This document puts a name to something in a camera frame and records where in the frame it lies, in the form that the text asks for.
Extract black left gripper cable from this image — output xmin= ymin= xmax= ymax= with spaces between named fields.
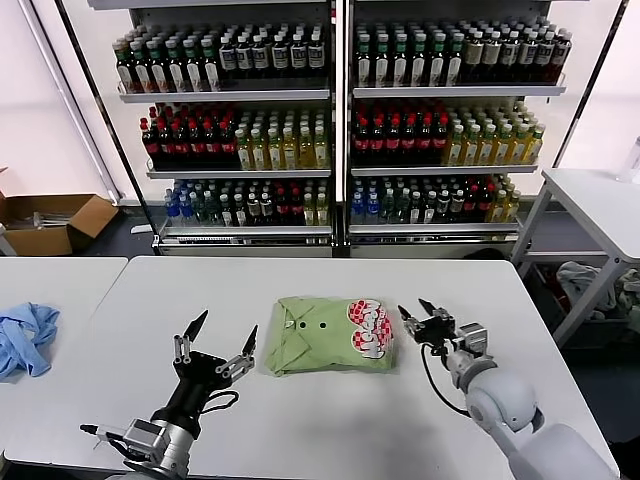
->
xmin=79 ymin=389 xmax=240 ymax=459

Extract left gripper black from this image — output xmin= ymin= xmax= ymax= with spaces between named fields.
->
xmin=148 ymin=309 xmax=260 ymax=435

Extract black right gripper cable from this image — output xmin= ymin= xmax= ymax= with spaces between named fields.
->
xmin=419 ymin=342 xmax=474 ymax=416

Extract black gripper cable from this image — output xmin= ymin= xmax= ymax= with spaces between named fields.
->
xmin=79 ymin=389 xmax=240 ymax=459
xmin=419 ymin=342 xmax=474 ymax=416

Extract black rounded object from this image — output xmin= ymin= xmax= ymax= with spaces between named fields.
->
xmin=459 ymin=247 xmax=506 ymax=261

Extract green t-shirt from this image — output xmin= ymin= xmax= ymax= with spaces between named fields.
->
xmin=263 ymin=295 xmax=399 ymax=377

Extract white tube bundle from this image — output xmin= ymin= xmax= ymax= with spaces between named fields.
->
xmin=29 ymin=212 xmax=69 ymax=230

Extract white slanted frame bar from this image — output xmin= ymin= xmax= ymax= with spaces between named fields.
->
xmin=17 ymin=0 xmax=121 ymax=206

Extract open cardboard box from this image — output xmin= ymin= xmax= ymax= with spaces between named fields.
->
xmin=0 ymin=193 xmax=120 ymax=257

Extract dark bottle white printed label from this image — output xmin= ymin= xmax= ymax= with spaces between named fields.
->
xmin=218 ymin=37 xmax=237 ymax=81
xmin=499 ymin=32 xmax=518 ymax=84
xmin=552 ymin=31 xmax=571 ymax=84
xmin=288 ymin=33 xmax=306 ymax=80
xmin=235 ymin=35 xmax=253 ymax=80
xmin=534 ymin=32 xmax=553 ymax=84
xmin=270 ymin=34 xmax=289 ymax=80
xmin=251 ymin=35 xmax=269 ymax=80
xmin=517 ymin=32 xmax=536 ymax=84
xmin=306 ymin=32 xmax=324 ymax=80

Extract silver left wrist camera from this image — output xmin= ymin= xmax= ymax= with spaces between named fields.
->
xmin=122 ymin=418 xmax=166 ymax=461

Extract grey metal shelf rack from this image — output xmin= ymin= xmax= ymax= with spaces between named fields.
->
xmin=344 ymin=0 xmax=590 ymax=260
xmin=87 ymin=0 xmax=335 ymax=259

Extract crumpled light blue garment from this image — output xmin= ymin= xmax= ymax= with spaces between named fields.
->
xmin=0 ymin=302 xmax=60 ymax=385

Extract dark bottle beige label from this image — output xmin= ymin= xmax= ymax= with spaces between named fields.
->
xmin=462 ymin=33 xmax=482 ymax=84
xmin=481 ymin=32 xmax=500 ymax=84

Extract grey-green cloth pile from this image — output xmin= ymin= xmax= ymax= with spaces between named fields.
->
xmin=614 ymin=269 xmax=640 ymax=314

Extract grey cloth pile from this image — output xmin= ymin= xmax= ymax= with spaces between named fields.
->
xmin=553 ymin=260 xmax=617 ymax=321

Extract black slanted frame pole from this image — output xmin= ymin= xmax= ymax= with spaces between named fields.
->
xmin=551 ymin=0 xmax=630 ymax=170
xmin=53 ymin=0 xmax=155 ymax=236

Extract white side table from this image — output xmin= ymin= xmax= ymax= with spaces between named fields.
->
xmin=509 ymin=167 xmax=640 ymax=349

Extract dark tea bottle leaf label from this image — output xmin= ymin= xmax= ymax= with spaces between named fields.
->
xmin=132 ymin=42 xmax=151 ymax=94
xmin=166 ymin=41 xmax=185 ymax=94
xmin=427 ymin=35 xmax=446 ymax=89
xmin=390 ymin=35 xmax=408 ymax=89
xmin=115 ymin=43 xmax=134 ymax=94
xmin=408 ymin=35 xmax=427 ymax=89
xmin=372 ymin=35 xmax=390 ymax=89
xmin=355 ymin=35 xmax=374 ymax=89
xmin=200 ymin=39 xmax=220 ymax=93
xmin=445 ymin=34 xmax=463 ymax=87
xmin=149 ymin=41 xmax=168 ymax=94
xmin=183 ymin=40 xmax=202 ymax=94

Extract dark grey storage bin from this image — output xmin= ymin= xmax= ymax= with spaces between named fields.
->
xmin=530 ymin=259 xmax=635 ymax=347

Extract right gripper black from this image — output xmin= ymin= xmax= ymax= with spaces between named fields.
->
xmin=397 ymin=298 xmax=458 ymax=350

